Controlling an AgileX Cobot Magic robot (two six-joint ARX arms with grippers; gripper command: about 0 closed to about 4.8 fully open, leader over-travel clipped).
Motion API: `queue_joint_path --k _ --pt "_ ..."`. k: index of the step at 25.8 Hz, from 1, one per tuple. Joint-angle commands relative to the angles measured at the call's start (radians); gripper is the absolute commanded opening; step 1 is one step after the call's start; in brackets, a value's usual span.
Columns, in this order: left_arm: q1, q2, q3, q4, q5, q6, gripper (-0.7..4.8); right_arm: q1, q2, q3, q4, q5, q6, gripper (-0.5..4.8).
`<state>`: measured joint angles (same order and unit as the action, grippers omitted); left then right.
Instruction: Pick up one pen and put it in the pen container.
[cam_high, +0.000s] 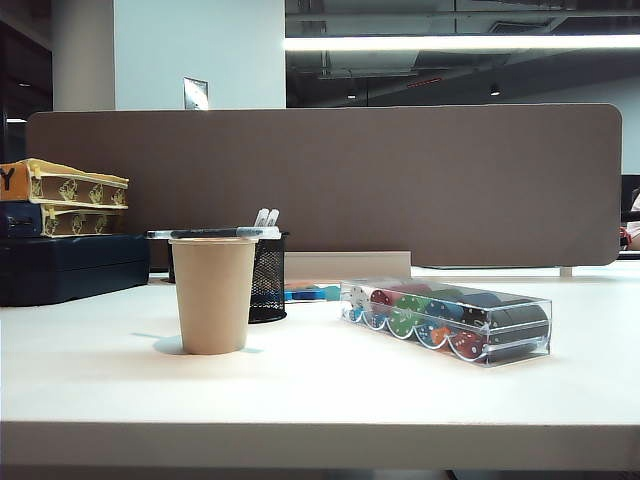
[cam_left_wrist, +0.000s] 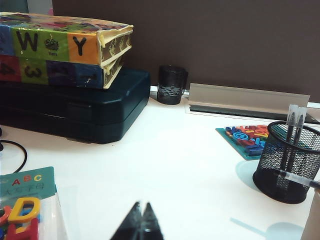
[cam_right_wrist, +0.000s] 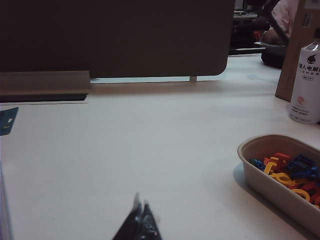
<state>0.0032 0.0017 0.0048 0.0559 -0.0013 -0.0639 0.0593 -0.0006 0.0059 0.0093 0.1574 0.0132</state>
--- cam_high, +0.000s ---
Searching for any black gel pen clear barrel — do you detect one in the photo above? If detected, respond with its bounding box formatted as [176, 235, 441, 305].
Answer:
[146, 227, 281, 241]

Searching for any black mesh pen holder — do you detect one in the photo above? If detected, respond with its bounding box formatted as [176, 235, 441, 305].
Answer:
[248, 230, 290, 324]

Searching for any teal tray of toy numbers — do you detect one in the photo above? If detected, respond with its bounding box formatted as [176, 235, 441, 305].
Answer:
[283, 280, 342, 302]

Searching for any white poker chip stack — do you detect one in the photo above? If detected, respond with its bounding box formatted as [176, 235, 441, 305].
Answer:
[348, 284, 374, 315]

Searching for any brown felt desk divider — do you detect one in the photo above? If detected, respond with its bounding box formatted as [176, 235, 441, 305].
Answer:
[25, 103, 624, 269]

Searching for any red poker chip stack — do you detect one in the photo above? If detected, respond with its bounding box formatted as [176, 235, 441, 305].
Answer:
[369, 283, 432, 307]

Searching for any green poker chip stack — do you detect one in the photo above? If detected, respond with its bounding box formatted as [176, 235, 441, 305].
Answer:
[394, 289, 461, 321]

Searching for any brown paper cup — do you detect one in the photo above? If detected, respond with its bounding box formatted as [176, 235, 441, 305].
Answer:
[168, 237, 258, 356]

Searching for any blue poker chip stack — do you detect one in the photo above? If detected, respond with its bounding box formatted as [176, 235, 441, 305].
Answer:
[424, 295, 481, 324]

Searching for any clear plastic poker chip case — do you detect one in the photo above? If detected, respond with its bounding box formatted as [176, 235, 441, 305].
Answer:
[339, 277, 553, 370]

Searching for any black poker chip stack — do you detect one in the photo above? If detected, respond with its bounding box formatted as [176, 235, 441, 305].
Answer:
[462, 293, 550, 362]

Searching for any long ceiling light strip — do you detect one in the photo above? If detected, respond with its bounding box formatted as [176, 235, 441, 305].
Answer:
[284, 33, 640, 52]

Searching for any large dark blue case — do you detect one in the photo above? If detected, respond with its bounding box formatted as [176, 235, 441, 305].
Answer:
[0, 233, 151, 308]

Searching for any small dark blue box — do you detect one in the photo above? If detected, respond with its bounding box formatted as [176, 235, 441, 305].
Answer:
[0, 201, 44, 239]

